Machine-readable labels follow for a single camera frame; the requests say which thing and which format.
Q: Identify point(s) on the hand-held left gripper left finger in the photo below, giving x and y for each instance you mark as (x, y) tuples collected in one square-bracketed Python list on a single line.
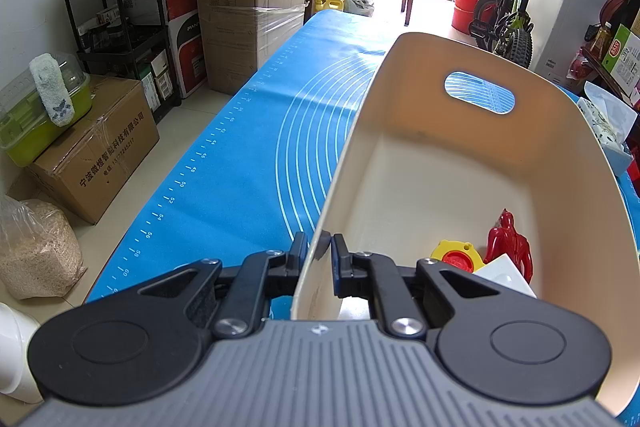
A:
[(300, 254)]

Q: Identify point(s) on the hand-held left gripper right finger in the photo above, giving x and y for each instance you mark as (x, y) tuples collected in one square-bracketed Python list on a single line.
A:
[(340, 263)]

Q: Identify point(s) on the yellow toy with red knob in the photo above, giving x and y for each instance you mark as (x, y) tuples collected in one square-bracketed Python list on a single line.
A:
[(444, 251)]

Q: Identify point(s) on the beige plastic storage bin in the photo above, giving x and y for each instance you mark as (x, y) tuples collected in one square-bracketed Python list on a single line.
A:
[(450, 187)]

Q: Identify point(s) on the large white power adapter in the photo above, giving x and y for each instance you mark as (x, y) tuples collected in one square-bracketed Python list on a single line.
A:
[(505, 278)]

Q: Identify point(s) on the red toy figure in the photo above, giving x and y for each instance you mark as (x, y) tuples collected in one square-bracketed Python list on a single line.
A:
[(507, 242)]

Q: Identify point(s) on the blue silicone baking mat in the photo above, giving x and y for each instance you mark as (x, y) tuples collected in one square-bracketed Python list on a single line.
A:
[(240, 167)]

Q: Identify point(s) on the taped low cardboard box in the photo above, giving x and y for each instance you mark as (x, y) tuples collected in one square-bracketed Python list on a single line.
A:
[(95, 152)]

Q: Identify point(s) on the large wrapped cardboard box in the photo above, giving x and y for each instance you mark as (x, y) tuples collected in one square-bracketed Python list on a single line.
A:
[(245, 17)]

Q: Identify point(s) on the red and white appliance box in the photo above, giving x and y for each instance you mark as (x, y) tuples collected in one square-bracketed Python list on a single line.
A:
[(185, 37)]

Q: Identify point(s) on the clear bag of grain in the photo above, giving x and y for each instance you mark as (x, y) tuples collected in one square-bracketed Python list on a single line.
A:
[(35, 252)]

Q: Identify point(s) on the black metal cart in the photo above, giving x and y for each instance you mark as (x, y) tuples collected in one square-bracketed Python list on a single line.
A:
[(125, 52)]

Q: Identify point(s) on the red plastic bucket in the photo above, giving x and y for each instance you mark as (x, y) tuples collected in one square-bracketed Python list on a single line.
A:
[(465, 7)]

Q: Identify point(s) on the patterned tissue box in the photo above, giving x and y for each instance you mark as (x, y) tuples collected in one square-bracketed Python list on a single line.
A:
[(605, 132)]

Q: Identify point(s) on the white fuzzy towel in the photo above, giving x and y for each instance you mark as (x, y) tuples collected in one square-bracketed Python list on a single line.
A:
[(52, 92)]

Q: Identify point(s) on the green container with clear lid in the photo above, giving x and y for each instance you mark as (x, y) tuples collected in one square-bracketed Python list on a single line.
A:
[(25, 132)]

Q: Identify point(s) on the white bottle with green cap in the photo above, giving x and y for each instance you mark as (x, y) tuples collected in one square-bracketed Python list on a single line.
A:
[(15, 352)]

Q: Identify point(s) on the dark wooden side table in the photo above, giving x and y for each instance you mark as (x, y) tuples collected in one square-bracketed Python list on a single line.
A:
[(607, 77)]

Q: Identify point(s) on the white chest freezer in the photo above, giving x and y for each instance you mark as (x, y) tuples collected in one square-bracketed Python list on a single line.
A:
[(570, 17)]

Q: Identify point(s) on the amber bottle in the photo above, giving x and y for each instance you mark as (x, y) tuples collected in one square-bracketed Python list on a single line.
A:
[(600, 42)]

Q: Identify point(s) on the green and white carton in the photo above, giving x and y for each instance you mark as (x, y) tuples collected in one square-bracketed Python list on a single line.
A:
[(622, 57)]

